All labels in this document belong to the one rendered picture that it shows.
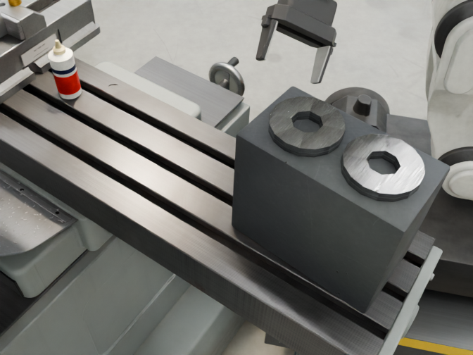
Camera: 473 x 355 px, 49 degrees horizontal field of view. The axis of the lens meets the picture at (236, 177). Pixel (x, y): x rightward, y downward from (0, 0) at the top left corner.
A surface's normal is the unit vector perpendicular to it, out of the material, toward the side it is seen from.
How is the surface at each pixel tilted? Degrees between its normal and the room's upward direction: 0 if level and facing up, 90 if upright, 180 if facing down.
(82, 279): 90
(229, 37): 0
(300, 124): 0
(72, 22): 90
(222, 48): 0
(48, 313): 90
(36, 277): 90
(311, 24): 51
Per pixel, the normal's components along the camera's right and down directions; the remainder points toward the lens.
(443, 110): -0.21, 0.94
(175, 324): 0.04, -0.65
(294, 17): 0.44, 0.09
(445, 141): -0.19, 0.74
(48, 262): 0.83, 0.44
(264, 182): -0.62, 0.58
